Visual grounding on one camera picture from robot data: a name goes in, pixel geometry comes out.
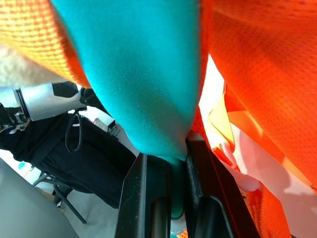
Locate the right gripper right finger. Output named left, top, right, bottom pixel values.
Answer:
left=185, top=137, right=261, bottom=238

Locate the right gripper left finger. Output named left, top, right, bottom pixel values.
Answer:
left=115, top=152, right=172, bottom=238

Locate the teal and orange fabric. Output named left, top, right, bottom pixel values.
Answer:
left=0, top=0, right=317, bottom=238

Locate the black metal chair leg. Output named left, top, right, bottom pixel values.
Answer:
left=33, top=173, right=88, bottom=225

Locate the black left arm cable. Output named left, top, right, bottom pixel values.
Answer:
left=64, top=109, right=83, bottom=153

